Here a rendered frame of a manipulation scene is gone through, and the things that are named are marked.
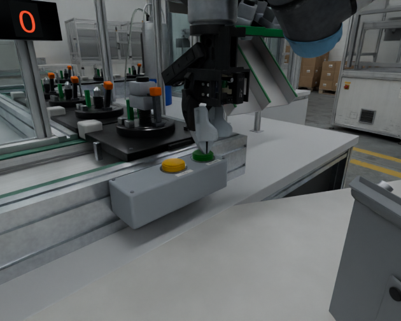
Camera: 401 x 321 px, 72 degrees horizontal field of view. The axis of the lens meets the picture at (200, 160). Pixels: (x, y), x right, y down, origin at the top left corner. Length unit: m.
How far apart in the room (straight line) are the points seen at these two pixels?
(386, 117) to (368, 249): 4.34
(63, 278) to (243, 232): 0.28
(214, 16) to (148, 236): 0.36
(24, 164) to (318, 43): 0.61
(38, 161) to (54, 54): 10.55
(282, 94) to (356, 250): 0.75
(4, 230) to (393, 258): 0.42
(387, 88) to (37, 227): 4.41
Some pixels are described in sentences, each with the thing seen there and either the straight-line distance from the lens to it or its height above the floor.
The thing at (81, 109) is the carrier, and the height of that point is 0.99.
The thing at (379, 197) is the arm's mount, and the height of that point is 1.05.
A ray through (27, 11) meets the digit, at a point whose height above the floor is 1.22.
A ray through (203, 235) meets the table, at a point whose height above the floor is 0.86.
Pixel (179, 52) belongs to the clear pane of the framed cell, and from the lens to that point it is 1.92.
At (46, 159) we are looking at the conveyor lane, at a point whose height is 0.92.
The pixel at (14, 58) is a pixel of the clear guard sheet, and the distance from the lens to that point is 0.73.
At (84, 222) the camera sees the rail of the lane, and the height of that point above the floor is 0.90.
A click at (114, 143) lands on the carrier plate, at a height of 0.97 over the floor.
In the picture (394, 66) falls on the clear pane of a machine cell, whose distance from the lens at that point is 4.53.
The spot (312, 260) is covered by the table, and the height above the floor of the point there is 0.86.
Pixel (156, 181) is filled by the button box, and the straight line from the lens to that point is 0.43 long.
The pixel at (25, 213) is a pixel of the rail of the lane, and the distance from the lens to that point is 0.43.
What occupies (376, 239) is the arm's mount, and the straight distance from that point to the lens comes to 0.26.
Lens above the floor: 1.15
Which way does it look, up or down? 21 degrees down
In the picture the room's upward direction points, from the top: straight up
